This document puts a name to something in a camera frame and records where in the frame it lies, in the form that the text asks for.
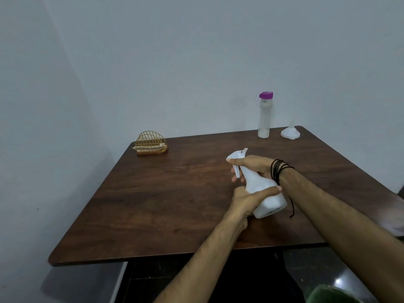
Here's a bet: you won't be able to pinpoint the person's right hand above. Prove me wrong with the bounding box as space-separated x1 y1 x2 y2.
226 155 274 183

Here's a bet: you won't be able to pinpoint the person's left hand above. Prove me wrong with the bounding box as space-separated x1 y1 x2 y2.
228 185 283 228

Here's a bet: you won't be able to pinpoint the white spray bottle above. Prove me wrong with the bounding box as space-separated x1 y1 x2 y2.
240 166 288 219

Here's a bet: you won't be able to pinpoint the white trigger sprayer head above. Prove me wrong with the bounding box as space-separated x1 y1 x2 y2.
226 148 249 179

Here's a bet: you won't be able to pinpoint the clear water bottle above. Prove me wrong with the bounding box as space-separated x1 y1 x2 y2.
257 98 273 139

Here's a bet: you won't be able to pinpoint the white plastic funnel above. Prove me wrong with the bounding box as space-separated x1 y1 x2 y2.
280 125 301 140

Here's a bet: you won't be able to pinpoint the person's left forearm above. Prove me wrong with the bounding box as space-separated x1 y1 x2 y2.
153 211 250 303

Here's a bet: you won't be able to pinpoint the person's right forearm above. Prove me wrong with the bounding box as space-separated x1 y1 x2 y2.
279 167 404 303

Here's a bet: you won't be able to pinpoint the dark wooden table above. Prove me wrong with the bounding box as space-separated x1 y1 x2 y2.
48 125 404 267

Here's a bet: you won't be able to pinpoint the white paper napkins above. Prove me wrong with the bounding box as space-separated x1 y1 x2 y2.
132 143 167 152

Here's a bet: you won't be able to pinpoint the green plastic bin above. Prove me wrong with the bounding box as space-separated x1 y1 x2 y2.
306 284 364 303

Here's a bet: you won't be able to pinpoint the black cord bracelets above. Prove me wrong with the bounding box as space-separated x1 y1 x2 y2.
270 159 296 219

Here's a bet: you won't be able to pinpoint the gold wire napkin holder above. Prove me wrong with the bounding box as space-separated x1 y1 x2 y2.
132 130 169 156

